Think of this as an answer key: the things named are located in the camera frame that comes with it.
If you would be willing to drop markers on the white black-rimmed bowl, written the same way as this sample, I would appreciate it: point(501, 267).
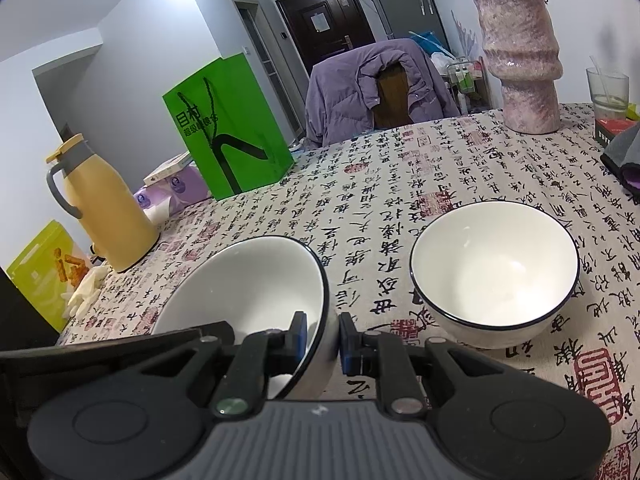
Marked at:
point(250, 285)
point(500, 270)

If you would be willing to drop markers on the wooden chair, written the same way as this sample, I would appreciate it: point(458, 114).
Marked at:
point(395, 100)

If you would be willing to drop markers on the white flat box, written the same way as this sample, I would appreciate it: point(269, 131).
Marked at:
point(167, 170)

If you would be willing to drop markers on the green paper bag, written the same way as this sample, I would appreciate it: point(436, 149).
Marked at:
point(250, 125)

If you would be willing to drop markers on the grey interior door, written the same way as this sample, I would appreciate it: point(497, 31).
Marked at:
point(260, 50)

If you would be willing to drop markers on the blue plastic bag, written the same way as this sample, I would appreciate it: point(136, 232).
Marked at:
point(430, 42)

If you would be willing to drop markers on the lime snack paper bag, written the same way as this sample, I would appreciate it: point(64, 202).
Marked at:
point(35, 280)

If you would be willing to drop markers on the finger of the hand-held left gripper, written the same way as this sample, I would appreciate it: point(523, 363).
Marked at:
point(217, 332)

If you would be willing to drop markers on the purple padded jacket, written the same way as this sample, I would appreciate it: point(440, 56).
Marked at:
point(340, 95)

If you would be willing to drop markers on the clear drinking glass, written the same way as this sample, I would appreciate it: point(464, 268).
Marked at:
point(607, 95)

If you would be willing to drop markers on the white rubber glove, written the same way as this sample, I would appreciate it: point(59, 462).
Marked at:
point(85, 292)

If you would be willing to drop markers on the black paper bag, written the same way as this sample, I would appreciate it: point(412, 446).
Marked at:
point(25, 320)

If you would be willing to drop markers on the grey refrigerator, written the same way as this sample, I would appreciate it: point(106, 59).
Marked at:
point(395, 10)

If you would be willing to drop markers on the pink ceramic vase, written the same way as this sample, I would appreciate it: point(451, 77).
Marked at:
point(520, 60)

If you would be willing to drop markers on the grey purple cloth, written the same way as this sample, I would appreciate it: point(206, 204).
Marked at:
point(625, 160)

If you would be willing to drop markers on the storage cart with bottles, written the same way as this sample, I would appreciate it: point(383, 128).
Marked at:
point(462, 80)

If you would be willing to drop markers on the yellow thermos jug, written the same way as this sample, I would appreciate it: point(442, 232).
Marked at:
point(115, 220)

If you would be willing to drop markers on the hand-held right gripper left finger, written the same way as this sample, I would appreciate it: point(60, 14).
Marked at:
point(300, 337)

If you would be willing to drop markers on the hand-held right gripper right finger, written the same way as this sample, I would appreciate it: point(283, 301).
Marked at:
point(346, 341)

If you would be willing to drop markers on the purple tissue pack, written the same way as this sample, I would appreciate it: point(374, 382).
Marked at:
point(180, 190)

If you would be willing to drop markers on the calligraphy printed tablecloth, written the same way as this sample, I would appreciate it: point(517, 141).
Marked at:
point(400, 210)

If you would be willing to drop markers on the dark red box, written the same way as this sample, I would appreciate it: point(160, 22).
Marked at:
point(610, 132)

